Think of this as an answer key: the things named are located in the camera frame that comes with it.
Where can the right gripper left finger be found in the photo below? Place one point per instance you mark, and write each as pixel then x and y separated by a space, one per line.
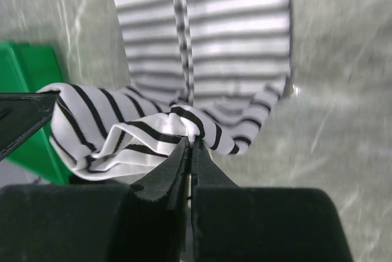
pixel 143 221

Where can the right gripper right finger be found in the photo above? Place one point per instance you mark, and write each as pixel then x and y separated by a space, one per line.
pixel 233 223

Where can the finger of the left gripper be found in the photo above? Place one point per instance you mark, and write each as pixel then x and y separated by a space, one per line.
pixel 22 115

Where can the black white striped tank top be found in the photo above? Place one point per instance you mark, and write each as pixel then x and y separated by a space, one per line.
pixel 199 69

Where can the green plastic basket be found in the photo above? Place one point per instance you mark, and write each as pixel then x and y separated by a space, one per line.
pixel 28 67

